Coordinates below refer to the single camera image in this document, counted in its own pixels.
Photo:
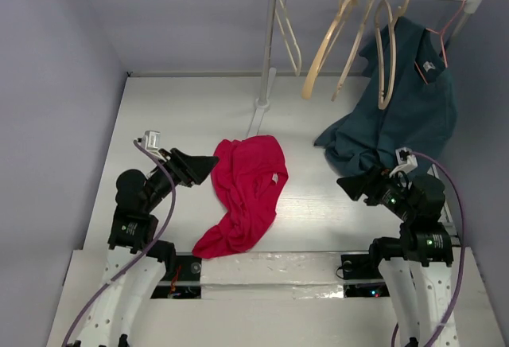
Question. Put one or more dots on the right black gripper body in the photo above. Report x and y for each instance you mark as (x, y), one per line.
(371, 189)

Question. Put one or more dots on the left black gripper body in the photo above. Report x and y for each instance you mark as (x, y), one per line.
(161, 181)

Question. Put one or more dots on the red t shirt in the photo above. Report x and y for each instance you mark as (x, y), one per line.
(248, 180)

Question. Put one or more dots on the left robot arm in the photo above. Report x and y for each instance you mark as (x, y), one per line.
(137, 257)

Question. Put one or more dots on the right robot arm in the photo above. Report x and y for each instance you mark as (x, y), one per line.
(417, 266)

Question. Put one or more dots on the dark teal t shirt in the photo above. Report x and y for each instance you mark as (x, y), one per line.
(421, 114)

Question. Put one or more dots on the thin beige plastic hanger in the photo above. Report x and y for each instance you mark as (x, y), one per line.
(290, 41)

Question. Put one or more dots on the slim beige wooden hanger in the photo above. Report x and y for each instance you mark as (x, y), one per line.
(354, 50)

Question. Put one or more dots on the wide beige wooden hanger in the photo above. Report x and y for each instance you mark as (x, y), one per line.
(334, 30)

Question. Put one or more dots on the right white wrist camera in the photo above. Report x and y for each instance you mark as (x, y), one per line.
(407, 162)

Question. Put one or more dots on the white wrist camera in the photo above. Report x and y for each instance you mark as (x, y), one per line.
(407, 162)
(150, 141)

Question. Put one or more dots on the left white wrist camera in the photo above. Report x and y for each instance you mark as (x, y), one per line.
(150, 141)

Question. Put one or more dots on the pink wire hanger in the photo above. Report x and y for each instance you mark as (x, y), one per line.
(444, 31)

